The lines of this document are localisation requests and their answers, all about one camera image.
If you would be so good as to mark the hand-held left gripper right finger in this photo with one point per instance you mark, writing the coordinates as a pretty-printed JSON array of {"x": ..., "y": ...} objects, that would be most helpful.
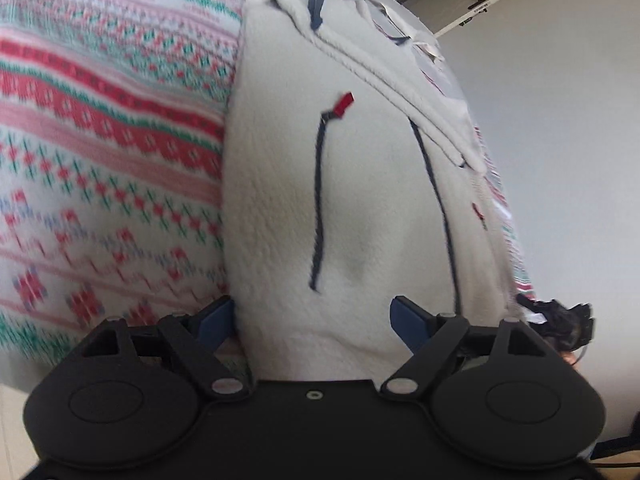
[{"x": 407, "y": 321}]

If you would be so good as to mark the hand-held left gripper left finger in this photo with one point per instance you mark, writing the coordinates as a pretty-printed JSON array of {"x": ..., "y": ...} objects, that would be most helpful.
[{"x": 217, "y": 321}]

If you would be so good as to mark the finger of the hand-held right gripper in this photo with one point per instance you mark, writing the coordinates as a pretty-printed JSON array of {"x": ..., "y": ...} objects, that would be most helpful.
[{"x": 531, "y": 307}]

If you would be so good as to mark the white fleece zip jacket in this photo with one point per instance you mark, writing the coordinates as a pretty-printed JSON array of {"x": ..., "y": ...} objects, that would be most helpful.
[{"x": 370, "y": 185}]

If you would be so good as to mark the red green patterned blanket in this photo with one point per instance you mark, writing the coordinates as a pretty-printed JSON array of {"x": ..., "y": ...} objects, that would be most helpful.
[{"x": 110, "y": 150}]

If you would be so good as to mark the white folded cloth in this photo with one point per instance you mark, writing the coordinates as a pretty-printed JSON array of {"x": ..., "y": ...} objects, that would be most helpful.
[{"x": 395, "y": 15}]

